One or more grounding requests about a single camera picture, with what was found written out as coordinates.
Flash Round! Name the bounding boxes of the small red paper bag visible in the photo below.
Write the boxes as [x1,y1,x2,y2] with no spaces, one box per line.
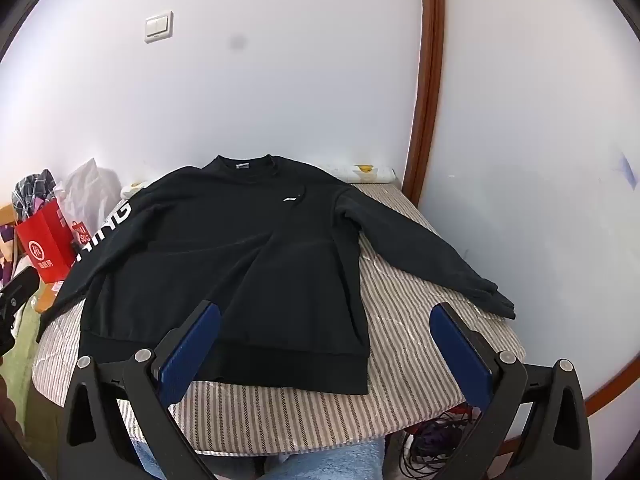
[70,220,92,252]

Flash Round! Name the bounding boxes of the brown wooden baseboard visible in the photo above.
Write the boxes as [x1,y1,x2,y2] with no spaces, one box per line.
[500,370,640,456]

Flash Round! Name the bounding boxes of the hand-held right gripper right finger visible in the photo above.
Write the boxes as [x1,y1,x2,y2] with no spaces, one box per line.
[430,302,601,480]

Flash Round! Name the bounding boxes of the striped bed blanket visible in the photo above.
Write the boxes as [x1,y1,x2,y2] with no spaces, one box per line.
[31,182,526,456]

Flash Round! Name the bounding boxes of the green cloth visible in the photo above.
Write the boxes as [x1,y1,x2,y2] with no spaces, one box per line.
[10,305,47,461]

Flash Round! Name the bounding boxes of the brown wooden door frame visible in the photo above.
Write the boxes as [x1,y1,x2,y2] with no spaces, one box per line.
[402,0,446,211]

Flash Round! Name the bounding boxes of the black sweatshirt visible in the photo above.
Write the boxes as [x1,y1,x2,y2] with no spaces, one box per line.
[36,154,517,397]

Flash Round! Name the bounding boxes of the white plastic bag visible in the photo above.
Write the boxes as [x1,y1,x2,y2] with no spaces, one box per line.
[55,157,123,231]

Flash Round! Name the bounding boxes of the white wall light switch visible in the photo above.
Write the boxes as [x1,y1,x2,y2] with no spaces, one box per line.
[144,10,175,44]

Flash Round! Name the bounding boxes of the purple cloth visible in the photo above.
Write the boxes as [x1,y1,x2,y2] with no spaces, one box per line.
[0,225,21,283]

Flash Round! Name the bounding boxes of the person's blue jeans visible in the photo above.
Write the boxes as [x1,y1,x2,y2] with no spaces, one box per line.
[135,440,386,480]

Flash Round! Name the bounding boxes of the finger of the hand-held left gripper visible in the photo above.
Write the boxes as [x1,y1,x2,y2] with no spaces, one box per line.
[0,265,39,313]
[0,310,17,357]

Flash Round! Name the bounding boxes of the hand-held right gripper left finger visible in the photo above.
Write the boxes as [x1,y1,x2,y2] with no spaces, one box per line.
[57,300,222,480]

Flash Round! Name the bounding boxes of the tangled black cables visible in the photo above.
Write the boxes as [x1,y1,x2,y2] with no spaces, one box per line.
[400,402,486,480]

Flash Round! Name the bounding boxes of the plaid cloth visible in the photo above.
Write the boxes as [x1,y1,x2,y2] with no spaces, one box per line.
[11,169,57,223]

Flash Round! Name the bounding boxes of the duck print paper roll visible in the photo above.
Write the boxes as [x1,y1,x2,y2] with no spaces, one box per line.
[120,162,398,201]

